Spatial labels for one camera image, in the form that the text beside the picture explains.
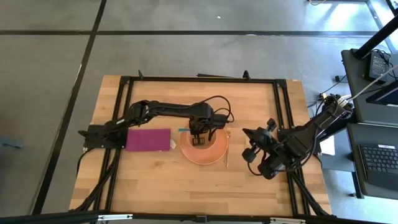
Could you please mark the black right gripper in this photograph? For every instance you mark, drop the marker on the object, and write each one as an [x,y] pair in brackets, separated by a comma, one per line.
[267,144]

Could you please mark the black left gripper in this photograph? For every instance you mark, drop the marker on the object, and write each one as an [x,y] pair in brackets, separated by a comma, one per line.
[200,126]

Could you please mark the orange round bowl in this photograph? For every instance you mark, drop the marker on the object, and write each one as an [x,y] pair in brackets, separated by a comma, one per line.
[214,150]

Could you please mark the orange round plate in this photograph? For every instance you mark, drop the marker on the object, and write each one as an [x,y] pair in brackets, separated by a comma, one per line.
[199,161]

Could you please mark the gold metal fork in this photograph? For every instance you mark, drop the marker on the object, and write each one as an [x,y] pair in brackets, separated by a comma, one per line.
[227,149]

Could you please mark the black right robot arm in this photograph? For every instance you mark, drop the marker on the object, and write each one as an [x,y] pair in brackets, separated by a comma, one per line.
[311,133]

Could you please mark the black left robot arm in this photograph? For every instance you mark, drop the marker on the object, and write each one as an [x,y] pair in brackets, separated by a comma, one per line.
[168,110]

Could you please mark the white napkin tag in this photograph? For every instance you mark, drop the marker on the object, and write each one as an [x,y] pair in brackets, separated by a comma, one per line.
[173,143]

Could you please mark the magenta folded cloth napkin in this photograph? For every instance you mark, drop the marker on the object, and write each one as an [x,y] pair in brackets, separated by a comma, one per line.
[147,140]

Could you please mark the white paper sheet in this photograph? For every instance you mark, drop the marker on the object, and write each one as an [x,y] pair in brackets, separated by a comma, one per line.
[328,147]

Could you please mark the yellow white power strip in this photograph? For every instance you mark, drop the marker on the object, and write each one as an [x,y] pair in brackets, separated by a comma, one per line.
[323,96]

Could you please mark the dark grey laptop desk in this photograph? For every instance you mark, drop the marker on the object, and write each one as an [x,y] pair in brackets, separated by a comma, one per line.
[354,146]

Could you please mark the black plug on floor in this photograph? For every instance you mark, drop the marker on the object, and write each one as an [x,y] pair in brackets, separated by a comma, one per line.
[339,78]

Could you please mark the black laptop keyboard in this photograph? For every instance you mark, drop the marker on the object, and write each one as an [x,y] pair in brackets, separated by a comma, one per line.
[379,168]

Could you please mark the black power adapter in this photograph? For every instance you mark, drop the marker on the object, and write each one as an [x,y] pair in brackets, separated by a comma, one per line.
[377,66]

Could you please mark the black slanted pole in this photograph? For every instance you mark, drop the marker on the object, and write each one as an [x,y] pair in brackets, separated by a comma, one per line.
[376,39]

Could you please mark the grey object on floor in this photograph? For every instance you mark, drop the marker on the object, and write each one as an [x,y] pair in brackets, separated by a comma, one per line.
[11,143]

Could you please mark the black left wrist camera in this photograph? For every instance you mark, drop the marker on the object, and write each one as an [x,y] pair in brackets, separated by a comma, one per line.
[221,121]

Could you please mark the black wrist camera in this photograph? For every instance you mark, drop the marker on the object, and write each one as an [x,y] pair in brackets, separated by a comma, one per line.
[267,170]
[221,121]

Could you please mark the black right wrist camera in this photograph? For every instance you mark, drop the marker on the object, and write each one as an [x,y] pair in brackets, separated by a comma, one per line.
[267,170]

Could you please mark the black aluminium table frame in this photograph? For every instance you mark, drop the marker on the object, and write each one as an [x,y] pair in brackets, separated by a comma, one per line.
[280,102]

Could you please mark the black overhead camera beam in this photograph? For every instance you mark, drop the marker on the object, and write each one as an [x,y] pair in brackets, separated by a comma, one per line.
[62,217]

